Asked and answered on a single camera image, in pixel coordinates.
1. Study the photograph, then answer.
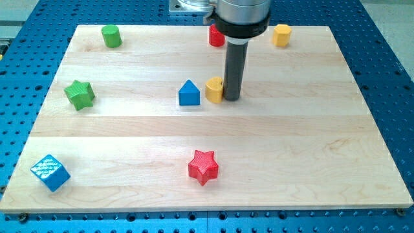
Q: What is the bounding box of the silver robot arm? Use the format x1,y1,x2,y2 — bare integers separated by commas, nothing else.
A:
203,0,271,39

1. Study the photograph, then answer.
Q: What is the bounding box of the yellow heart block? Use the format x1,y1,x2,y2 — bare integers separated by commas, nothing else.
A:
205,76,223,104

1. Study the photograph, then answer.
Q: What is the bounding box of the blue triangle block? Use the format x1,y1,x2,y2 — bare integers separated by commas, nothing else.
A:
179,80,200,105

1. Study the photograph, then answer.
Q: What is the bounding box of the red star block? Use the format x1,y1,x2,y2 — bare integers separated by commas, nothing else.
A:
188,150,219,186

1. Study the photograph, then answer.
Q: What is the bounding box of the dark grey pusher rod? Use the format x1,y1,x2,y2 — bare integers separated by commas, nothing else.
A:
223,37,249,101

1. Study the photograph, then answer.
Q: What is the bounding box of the red cylinder block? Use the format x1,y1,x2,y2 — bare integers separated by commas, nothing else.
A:
208,24,225,47

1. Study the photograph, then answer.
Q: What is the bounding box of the light wooden board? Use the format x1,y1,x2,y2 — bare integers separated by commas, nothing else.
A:
1,25,413,213

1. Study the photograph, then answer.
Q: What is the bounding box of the yellow hexagon block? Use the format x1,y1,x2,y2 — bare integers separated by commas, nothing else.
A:
272,24,292,47

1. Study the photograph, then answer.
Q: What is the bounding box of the green cylinder block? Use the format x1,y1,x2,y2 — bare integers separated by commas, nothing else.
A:
101,25,122,48

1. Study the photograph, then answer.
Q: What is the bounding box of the green star block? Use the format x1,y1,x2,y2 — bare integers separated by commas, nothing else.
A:
64,80,95,111

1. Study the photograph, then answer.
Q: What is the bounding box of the blue cube block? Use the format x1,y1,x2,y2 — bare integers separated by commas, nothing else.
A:
30,154,71,192

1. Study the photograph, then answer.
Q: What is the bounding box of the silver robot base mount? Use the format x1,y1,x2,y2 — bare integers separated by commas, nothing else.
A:
168,0,217,15

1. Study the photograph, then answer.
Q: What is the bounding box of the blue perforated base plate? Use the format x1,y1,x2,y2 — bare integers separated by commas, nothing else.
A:
1,0,413,233

